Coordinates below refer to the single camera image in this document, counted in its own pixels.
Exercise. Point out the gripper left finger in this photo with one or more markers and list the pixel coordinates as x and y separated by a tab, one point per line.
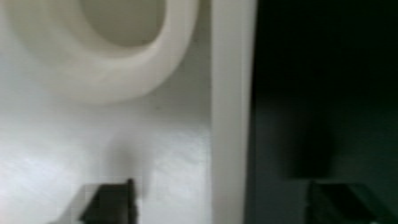
111	208

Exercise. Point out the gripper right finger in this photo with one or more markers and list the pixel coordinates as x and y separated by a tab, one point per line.
342	204

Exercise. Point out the white square table top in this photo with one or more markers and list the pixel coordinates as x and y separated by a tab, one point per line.
124	83

